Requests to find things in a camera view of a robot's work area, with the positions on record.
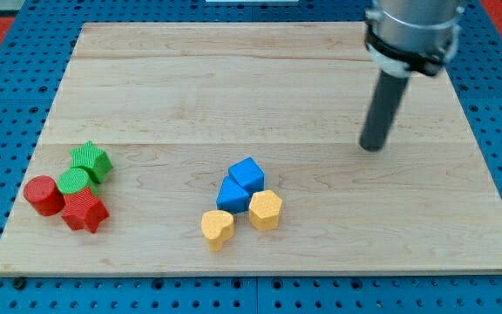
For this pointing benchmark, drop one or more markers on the yellow heart block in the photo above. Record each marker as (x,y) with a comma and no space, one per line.
(217,227)

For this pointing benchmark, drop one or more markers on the yellow hexagon block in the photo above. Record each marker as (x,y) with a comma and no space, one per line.
(265,210)

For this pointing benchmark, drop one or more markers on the green star block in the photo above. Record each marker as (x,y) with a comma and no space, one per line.
(94,160)

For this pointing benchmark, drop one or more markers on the red cylinder block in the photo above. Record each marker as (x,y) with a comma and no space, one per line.
(42,193)

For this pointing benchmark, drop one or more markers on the blue triangle block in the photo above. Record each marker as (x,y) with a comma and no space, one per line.
(232,197)

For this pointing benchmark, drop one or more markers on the red star block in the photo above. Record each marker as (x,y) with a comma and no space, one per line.
(84,210)

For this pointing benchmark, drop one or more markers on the wooden board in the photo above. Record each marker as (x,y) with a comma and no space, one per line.
(176,104)

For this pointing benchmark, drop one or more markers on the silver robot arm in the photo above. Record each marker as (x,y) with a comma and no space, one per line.
(403,37)

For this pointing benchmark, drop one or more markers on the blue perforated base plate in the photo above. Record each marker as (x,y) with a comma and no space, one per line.
(33,57)

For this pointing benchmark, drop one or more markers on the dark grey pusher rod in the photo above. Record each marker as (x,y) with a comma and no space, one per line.
(386,100)

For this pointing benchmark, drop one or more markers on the green cylinder block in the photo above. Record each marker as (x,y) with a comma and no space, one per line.
(73,180)

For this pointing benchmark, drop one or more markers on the blue cube block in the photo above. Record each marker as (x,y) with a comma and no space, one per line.
(248,175)

